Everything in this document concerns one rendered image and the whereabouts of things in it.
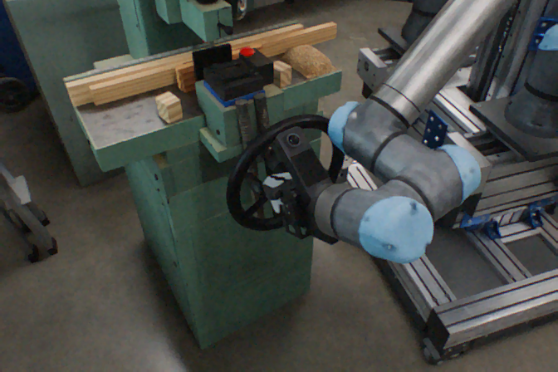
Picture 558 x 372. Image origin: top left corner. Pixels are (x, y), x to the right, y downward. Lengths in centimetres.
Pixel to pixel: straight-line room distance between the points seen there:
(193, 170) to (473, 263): 103
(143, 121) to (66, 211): 127
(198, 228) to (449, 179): 73
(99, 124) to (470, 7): 72
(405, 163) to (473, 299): 99
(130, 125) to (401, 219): 63
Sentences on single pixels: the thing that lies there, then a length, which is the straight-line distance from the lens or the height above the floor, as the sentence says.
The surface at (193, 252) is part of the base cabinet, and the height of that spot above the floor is 49.
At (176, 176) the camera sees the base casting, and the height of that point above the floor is 76.
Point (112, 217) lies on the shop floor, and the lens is 208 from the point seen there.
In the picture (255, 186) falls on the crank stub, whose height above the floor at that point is 88.
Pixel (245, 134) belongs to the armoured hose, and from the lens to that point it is 89.
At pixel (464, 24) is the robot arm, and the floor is 118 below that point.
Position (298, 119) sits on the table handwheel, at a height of 95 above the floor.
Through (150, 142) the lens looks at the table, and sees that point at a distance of 95.
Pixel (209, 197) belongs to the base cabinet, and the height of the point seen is 66.
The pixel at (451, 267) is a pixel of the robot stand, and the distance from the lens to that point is 163.
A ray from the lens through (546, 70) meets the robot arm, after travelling 113.
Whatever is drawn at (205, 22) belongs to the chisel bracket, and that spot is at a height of 105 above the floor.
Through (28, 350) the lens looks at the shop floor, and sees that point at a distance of 181.
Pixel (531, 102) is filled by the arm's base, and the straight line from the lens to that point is 116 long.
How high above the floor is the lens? 143
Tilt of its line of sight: 40 degrees down
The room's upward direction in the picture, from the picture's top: straight up
